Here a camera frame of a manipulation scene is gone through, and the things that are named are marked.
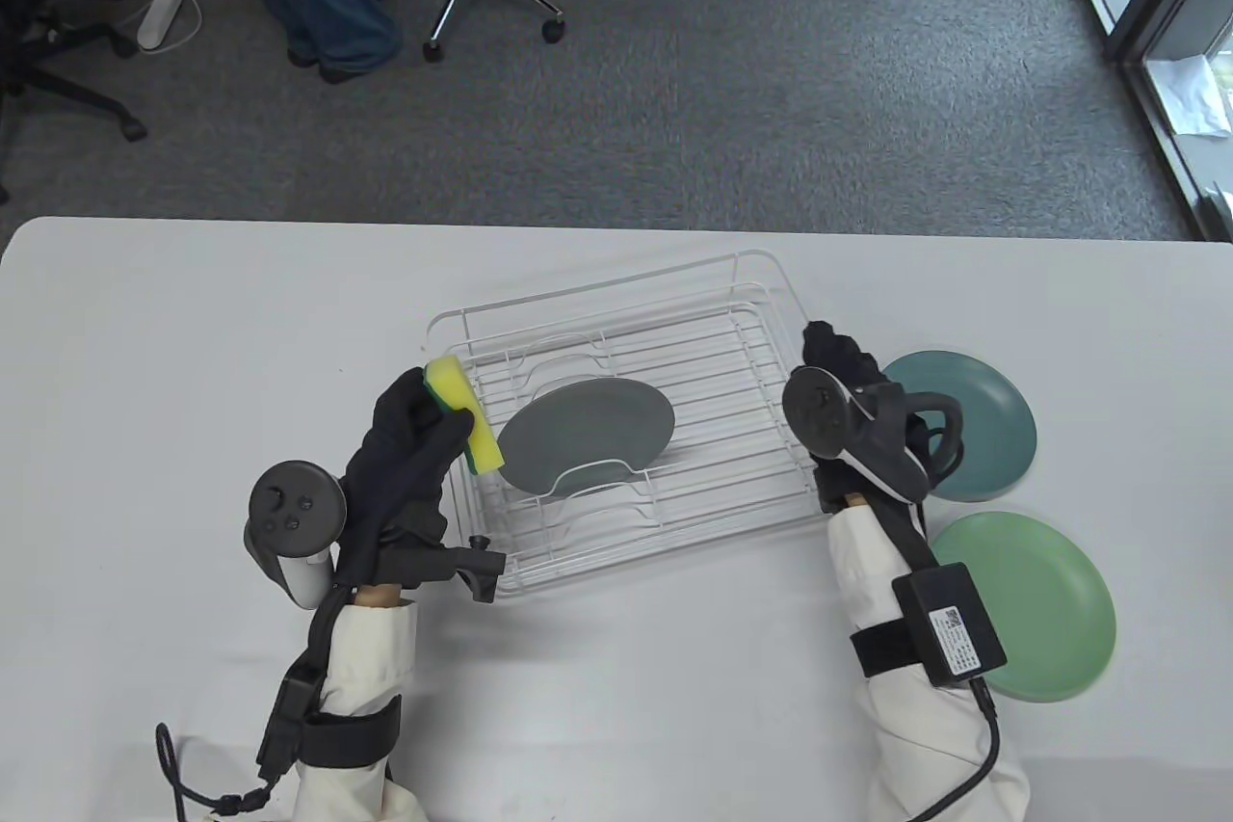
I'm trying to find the black white controller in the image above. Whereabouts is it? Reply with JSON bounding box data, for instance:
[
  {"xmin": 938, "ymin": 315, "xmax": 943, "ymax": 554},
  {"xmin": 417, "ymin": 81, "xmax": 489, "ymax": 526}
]
[
  {"xmin": 246, "ymin": 459, "xmax": 350, "ymax": 611},
  {"xmin": 782, "ymin": 366, "xmax": 964, "ymax": 505}
]

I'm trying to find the black braided lanyard cable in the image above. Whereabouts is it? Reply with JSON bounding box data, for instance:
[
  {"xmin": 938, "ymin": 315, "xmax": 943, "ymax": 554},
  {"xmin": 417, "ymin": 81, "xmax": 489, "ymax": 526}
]
[{"xmin": 154, "ymin": 723, "xmax": 290, "ymax": 822}]

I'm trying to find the grey plate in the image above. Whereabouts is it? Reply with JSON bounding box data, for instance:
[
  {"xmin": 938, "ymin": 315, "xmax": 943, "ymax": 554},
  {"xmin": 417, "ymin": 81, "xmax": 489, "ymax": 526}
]
[{"xmin": 496, "ymin": 379, "xmax": 675, "ymax": 497}]

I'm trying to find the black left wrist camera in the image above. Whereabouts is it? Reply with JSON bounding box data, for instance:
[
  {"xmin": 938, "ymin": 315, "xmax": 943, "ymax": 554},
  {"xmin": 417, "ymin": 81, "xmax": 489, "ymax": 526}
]
[{"xmin": 380, "ymin": 533, "xmax": 509, "ymax": 603}]

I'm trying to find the black white right controller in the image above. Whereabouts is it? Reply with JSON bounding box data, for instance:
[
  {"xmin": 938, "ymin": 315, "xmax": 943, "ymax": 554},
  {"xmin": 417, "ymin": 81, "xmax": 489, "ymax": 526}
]
[{"xmin": 782, "ymin": 366, "xmax": 964, "ymax": 505}]

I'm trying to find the teal plate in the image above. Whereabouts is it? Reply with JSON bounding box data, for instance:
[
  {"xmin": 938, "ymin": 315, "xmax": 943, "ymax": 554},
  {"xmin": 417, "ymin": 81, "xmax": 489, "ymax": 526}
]
[{"xmin": 881, "ymin": 350, "xmax": 1038, "ymax": 503}]

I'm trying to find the white wire dish rack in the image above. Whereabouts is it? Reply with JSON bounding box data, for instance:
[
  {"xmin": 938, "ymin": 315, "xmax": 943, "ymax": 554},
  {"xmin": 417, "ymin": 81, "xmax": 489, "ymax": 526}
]
[{"xmin": 427, "ymin": 251, "xmax": 878, "ymax": 594}]

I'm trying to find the white paper sheet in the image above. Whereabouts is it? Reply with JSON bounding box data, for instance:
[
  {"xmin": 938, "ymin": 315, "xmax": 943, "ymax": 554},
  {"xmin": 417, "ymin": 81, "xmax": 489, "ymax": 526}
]
[{"xmin": 1146, "ymin": 54, "xmax": 1232, "ymax": 139}]

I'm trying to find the black left forearm sensor box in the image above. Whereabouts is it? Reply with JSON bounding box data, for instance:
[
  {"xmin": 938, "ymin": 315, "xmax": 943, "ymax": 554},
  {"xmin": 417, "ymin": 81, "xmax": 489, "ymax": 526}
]
[{"xmin": 255, "ymin": 663, "xmax": 324, "ymax": 780}]

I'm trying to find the yellow green sponge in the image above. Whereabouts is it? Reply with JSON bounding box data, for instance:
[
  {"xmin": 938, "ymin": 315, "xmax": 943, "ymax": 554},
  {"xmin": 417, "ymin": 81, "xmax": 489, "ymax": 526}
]
[{"xmin": 424, "ymin": 356, "xmax": 507, "ymax": 478}]

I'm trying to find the light green plate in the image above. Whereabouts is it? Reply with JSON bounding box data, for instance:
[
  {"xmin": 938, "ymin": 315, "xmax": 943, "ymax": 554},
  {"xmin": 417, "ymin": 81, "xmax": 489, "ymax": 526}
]
[{"xmin": 930, "ymin": 511, "xmax": 1118, "ymax": 703}]

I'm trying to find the black white left controller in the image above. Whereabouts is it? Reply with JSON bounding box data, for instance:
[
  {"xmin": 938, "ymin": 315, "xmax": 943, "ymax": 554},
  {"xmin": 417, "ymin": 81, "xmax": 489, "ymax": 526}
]
[{"xmin": 246, "ymin": 459, "xmax": 350, "ymax": 611}]

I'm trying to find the person's left hand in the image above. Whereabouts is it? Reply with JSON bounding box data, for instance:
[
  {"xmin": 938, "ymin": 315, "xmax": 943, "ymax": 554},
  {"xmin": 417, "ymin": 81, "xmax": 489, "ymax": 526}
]
[{"xmin": 332, "ymin": 369, "xmax": 478, "ymax": 587}]

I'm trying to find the person's right hand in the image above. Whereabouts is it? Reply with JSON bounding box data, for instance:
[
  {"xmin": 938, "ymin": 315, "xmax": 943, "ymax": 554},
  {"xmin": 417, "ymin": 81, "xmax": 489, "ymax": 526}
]
[{"xmin": 804, "ymin": 321, "xmax": 902, "ymax": 391}]

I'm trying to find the person's left forearm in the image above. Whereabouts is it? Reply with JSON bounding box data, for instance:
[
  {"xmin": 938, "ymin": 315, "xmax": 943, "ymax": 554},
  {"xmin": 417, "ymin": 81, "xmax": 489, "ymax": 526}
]
[{"xmin": 255, "ymin": 581, "xmax": 430, "ymax": 822}]

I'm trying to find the black right forearm power box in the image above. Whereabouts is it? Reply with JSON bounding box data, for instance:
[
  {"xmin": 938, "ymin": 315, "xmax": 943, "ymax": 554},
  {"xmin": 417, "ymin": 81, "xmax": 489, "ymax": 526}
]
[{"xmin": 891, "ymin": 562, "xmax": 1010, "ymax": 690}]

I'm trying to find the black right forearm cable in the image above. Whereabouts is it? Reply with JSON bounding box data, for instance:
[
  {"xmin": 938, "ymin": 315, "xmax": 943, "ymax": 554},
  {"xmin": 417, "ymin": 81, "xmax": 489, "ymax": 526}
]
[{"xmin": 905, "ymin": 677, "xmax": 1003, "ymax": 822}]

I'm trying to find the person's right forearm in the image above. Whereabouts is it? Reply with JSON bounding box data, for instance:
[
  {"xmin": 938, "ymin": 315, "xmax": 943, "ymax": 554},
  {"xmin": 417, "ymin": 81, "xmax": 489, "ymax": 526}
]
[{"xmin": 828, "ymin": 490, "xmax": 1032, "ymax": 822}]

